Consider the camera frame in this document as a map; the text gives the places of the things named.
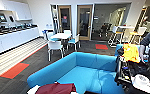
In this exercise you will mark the white dining chair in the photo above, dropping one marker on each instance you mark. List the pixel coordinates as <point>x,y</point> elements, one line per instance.
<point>55,45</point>

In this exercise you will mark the orange yellow garment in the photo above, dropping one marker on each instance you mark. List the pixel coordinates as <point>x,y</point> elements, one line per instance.
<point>131,53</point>

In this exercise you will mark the white square table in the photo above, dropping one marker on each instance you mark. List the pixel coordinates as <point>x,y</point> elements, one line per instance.
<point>61,35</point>

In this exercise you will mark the wooden framed glass door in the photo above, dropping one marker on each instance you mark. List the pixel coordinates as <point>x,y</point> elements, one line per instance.
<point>85,20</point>
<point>64,18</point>

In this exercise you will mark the white kitchen counter cabinets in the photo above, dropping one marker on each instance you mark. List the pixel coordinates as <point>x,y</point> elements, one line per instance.
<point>11,41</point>

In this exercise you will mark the white chair blue seat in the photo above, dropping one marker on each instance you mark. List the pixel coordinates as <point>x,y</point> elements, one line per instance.
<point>67,32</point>
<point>74,40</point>
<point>50,35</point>

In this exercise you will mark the black office chair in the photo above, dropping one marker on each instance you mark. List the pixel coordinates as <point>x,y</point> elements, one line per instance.
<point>104,30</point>

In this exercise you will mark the black counter appliance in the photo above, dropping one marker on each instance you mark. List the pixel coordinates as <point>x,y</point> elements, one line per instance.
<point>11,19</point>

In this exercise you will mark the yellow bar stool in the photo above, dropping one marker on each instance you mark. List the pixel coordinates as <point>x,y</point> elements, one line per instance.
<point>137,34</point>

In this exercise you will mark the white upper kitchen cabinets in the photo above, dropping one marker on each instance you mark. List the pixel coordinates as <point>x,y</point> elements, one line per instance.
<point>21,10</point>

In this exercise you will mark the white high table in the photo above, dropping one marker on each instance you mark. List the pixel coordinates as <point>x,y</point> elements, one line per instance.
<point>127,27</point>

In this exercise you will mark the white bar stool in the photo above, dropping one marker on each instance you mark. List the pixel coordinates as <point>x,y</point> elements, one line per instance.
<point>113,35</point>

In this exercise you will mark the red white varsity jacket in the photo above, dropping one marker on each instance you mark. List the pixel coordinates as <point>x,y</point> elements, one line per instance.
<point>56,89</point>

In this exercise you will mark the white round device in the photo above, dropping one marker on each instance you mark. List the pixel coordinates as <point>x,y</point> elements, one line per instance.
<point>141,81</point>

